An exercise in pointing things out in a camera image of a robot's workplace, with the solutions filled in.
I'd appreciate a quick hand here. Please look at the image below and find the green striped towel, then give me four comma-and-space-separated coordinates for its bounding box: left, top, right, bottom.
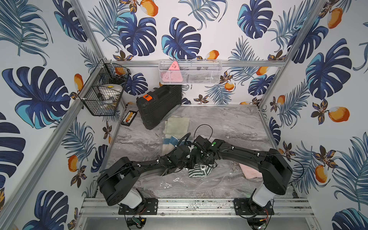
188, 164, 213, 178

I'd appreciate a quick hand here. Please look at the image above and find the cream and teal towel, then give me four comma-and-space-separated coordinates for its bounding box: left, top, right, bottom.
162, 136, 179, 155

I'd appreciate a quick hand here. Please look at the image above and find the clear plastic vacuum bag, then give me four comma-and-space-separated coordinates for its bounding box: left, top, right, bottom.
156, 103, 277, 199

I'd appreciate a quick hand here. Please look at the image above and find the pink towel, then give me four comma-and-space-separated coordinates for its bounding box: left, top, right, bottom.
239, 164, 262, 179

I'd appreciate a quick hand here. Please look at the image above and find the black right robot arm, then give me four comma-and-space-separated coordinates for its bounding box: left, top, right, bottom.
193, 135, 293, 207

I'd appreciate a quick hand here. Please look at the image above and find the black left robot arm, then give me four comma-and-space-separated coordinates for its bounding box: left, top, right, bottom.
97, 133, 194, 206

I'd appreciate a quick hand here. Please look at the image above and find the black plastic tool case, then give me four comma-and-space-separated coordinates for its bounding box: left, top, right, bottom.
136, 85, 182, 130

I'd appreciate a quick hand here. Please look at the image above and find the small black orange box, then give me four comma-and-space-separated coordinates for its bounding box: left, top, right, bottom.
121, 110, 138, 127

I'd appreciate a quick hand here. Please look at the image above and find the pink triangle object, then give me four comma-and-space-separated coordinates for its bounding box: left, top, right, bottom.
160, 61, 183, 84

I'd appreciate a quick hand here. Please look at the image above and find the clear wall-mounted tray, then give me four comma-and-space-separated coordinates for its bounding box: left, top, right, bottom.
158, 59, 222, 85

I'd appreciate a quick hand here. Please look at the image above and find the black wire basket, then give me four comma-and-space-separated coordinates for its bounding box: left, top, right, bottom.
78, 60, 131, 117

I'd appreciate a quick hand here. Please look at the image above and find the aluminium front rail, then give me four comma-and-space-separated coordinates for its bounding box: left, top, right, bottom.
79, 198, 315, 218

